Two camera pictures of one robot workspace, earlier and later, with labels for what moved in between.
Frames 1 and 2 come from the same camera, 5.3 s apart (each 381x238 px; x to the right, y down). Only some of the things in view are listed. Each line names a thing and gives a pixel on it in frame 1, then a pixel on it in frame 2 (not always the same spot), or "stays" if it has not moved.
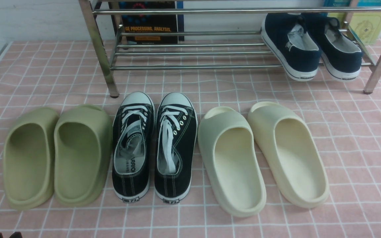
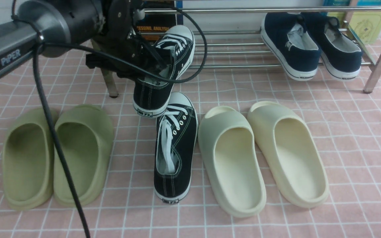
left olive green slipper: [28, 158] stays
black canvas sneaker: [133, 131] → [152, 96]
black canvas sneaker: [176, 124] stays
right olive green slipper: [82, 153] stays
